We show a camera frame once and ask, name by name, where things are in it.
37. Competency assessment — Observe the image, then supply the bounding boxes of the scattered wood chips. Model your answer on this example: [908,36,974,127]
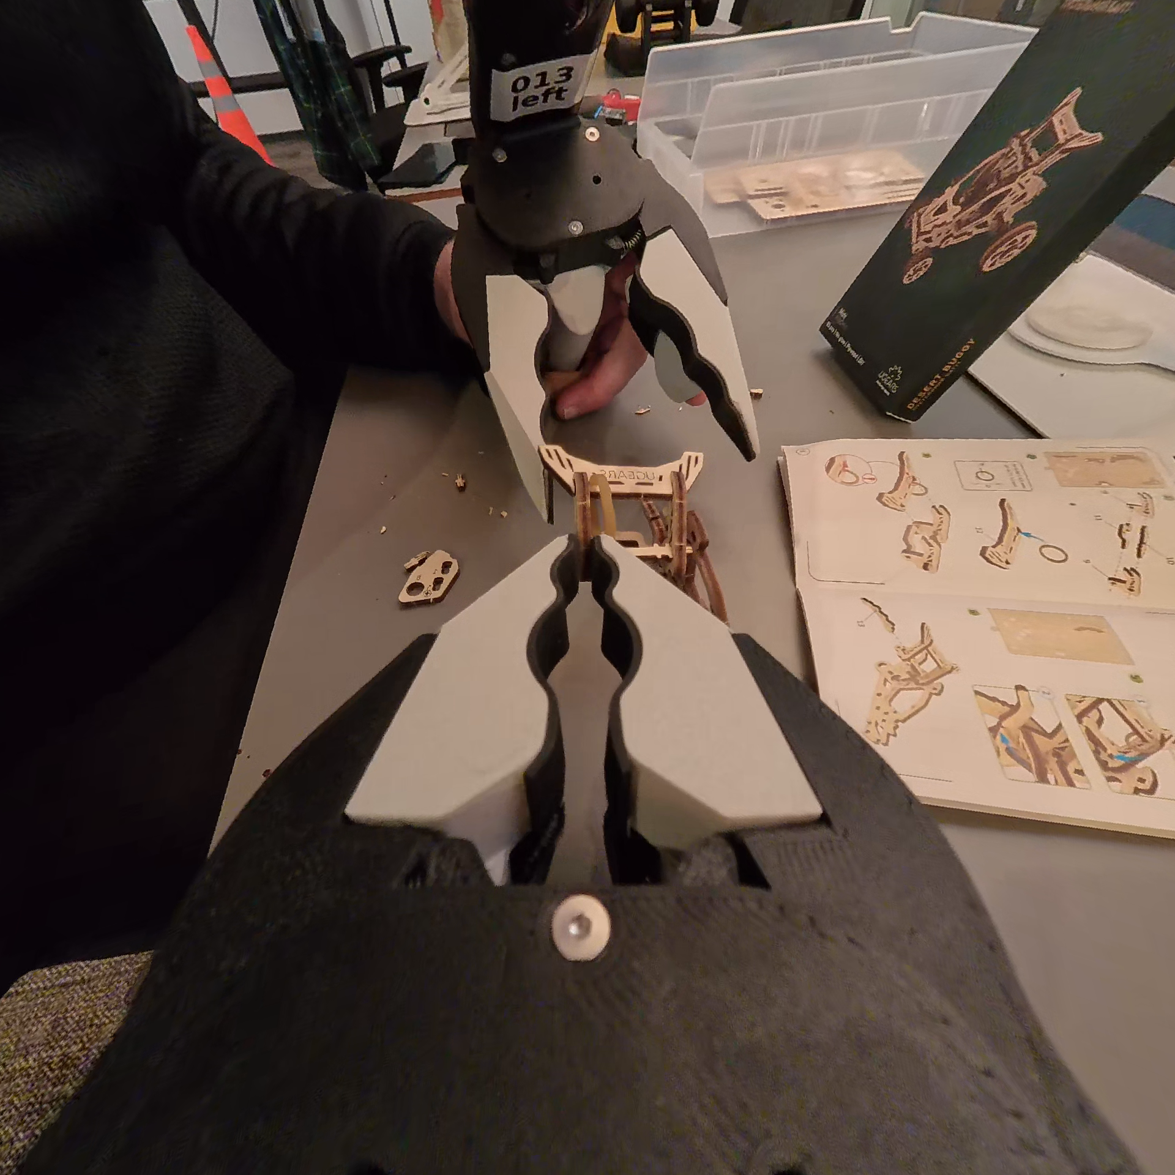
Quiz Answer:
[372,468,512,538]

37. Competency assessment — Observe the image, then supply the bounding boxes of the dark plaid hanging jacket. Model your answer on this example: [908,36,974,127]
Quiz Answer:
[250,0,385,192]

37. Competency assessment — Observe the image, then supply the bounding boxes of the dark model kit box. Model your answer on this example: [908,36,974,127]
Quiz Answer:
[820,0,1175,423]

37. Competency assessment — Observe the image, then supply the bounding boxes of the assembly instruction booklet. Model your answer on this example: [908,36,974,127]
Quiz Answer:
[778,439,1175,839]

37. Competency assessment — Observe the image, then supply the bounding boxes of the wooden offcut plate with holes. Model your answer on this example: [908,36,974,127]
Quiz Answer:
[397,549,462,607]

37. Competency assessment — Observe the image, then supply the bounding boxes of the white paper sheet with disc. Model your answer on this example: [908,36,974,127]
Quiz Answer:
[969,252,1175,442]

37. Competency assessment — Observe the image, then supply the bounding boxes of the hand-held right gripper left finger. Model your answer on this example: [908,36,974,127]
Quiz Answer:
[344,535,574,886]

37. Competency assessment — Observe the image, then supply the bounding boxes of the orange traffic cone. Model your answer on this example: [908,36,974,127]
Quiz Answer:
[184,22,275,166]

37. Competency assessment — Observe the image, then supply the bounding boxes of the clear plastic bin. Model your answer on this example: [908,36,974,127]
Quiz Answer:
[636,11,1039,241]

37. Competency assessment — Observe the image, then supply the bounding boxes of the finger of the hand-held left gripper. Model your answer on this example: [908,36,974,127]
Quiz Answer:
[484,272,555,527]
[629,234,764,463]

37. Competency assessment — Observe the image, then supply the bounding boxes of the person's left forearm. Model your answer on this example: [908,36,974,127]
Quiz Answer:
[174,82,460,377]

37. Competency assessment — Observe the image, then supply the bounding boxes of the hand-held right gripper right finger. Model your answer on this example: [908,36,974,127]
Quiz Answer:
[593,535,824,883]

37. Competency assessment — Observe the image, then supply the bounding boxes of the wooden part sheets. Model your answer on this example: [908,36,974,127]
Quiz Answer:
[705,150,928,221]

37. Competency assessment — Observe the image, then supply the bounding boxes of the person's left hand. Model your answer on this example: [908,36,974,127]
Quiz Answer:
[436,241,650,422]

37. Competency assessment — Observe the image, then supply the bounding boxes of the wooden buggy model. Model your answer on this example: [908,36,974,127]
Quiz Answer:
[537,443,731,626]

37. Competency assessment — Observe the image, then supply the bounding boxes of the black flat device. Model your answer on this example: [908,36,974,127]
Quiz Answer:
[378,142,464,198]

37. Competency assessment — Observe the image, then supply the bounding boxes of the black office chair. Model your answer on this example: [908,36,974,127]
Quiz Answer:
[349,44,432,139]

